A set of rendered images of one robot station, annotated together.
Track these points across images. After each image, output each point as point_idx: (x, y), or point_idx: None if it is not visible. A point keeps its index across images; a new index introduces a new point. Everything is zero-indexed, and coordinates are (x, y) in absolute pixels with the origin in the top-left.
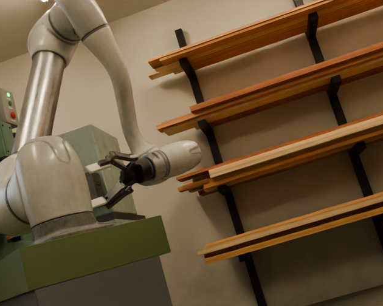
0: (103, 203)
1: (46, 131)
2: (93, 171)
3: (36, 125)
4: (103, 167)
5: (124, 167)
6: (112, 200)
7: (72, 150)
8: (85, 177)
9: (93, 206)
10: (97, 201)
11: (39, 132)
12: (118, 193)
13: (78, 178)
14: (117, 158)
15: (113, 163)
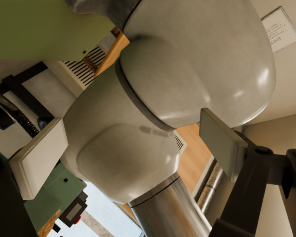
0: (31, 150)
1: (204, 233)
2: (210, 111)
3: (208, 223)
4: (227, 125)
5: (248, 219)
6: None
7: (274, 62)
8: (245, 14)
9: (53, 127)
10: (45, 159)
11: (203, 217)
12: (3, 223)
13: (250, 1)
14: None
15: (258, 155)
